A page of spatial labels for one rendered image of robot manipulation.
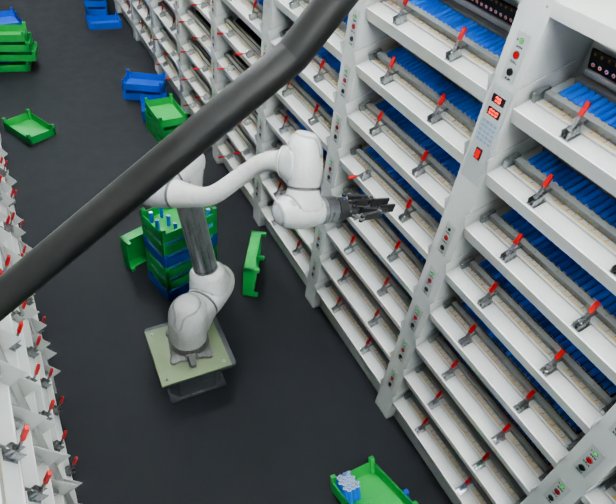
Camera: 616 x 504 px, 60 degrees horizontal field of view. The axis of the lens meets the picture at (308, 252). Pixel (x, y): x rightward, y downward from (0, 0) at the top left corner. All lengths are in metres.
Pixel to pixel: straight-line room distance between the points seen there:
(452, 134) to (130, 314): 1.81
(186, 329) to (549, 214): 1.40
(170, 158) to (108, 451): 2.10
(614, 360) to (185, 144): 1.28
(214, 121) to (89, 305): 2.55
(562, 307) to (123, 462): 1.72
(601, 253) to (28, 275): 1.25
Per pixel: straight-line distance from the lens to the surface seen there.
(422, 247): 1.87
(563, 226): 1.47
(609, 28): 1.32
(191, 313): 2.17
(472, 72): 1.61
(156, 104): 4.11
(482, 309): 1.74
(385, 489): 2.32
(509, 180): 1.56
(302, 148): 1.57
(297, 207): 1.58
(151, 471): 2.36
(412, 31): 1.80
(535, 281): 1.59
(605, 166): 1.36
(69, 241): 0.41
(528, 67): 1.45
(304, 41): 0.39
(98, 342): 2.74
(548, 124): 1.44
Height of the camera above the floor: 2.13
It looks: 43 degrees down
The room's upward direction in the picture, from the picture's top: 8 degrees clockwise
